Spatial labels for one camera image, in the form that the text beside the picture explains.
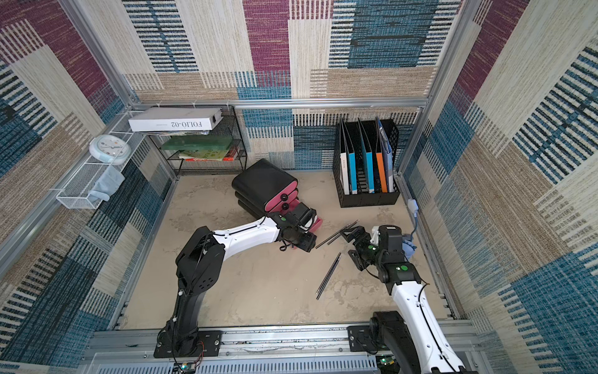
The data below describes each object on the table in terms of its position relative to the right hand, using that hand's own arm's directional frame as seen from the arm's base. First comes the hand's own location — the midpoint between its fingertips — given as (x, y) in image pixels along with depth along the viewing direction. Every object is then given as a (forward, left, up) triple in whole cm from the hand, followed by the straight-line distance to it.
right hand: (343, 237), depth 79 cm
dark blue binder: (+27, -18, +13) cm, 35 cm away
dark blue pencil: (-7, +5, -16) cm, 18 cm away
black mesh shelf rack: (+39, +49, +4) cm, 63 cm away
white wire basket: (+6, +79, +19) cm, 82 cm away
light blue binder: (+25, -5, +13) cm, 29 cm away
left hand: (+5, +11, -12) cm, 17 cm away
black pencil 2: (+11, -2, -17) cm, 20 cm away
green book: (+38, +56, +11) cm, 69 cm away
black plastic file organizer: (+27, -11, +9) cm, 30 cm away
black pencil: (+10, +2, -16) cm, 19 cm away
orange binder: (+27, -16, +10) cm, 33 cm away
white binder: (+25, -2, +11) cm, 28 cm away
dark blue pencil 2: (-7, +5, -16) cm, 18 cm away
